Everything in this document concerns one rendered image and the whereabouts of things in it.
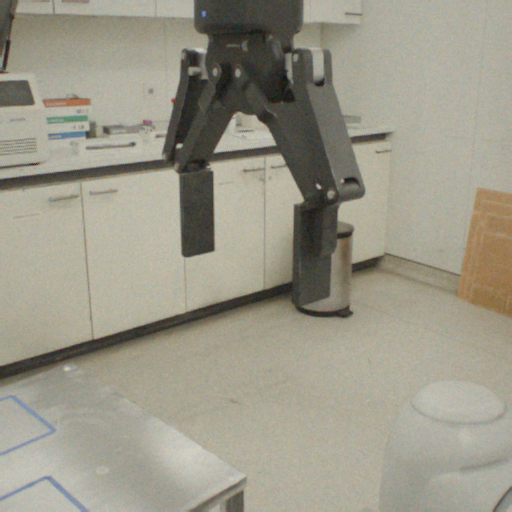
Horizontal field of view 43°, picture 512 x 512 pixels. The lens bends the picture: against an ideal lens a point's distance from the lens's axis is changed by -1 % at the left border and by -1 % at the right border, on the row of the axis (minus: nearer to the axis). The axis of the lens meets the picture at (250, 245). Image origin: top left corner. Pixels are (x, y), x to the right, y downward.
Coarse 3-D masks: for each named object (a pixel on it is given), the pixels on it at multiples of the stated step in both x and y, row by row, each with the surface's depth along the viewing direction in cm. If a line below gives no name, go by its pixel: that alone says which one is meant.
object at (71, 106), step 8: (80, 96) 317; (48, 104) 299; (56, 104) 302; (64, 104) 304; (72, 104) 306; (80, 104) 309; (88, 104) 311; (48, 112) 300; (56, 112) 302; (64, 112) 305; (72, 112) 307; (80, 112) 310; (88, 112) 312
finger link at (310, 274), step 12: (300, 216) 42; (300, 228) 42; (300, 240) 42; (300, 252) 42; (300, 264) 43; (312, 264) 43; (324, 264) 44; (300, 276) 43; (312, 276) 44; (324, 276) 44; (300, 288) 43; (312, 288) 44; (324, 288) 45; (300, 300) 43; (312, 300) 44
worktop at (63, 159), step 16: (240, 128) 384; (256, 128) 384; (368, 128) 383; (384, 128) 388; (144, 144) 321; (160, 144) 321; (224, 144) 320; (240, 144) 322; (256, 144) 328; (272, 144) 335; (48, 160) 275; (64, 160) 275; (80, 160) 275; (96, 160) 275; (112, 160) 280; (128, 160) 285; (144, 160) 290; (0, 176) 251; (16, 176) 255
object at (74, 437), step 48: (48, 384) 108; (96, 384) 108; (0, 432) 94; (48, 432) 94; (96, 432) 94; (144, 432) 94; (0, 480) 84; (48, 480) 84; (96, 480) 84; (144, 480) 84; (192, 480) 84; (240, 480) 84
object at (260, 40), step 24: (216, 0) 41; (240, 0) 41; (264, 0) 41; (288, 0) 41; (216, 24) 41; (240, 24) 41; (264, 24) 41; (288, 24) 42; (216, 48) 46; (240, 48) 44; (264, 48) 42; (288, 48) 42; (264, 72) 42; (240, 96) 45
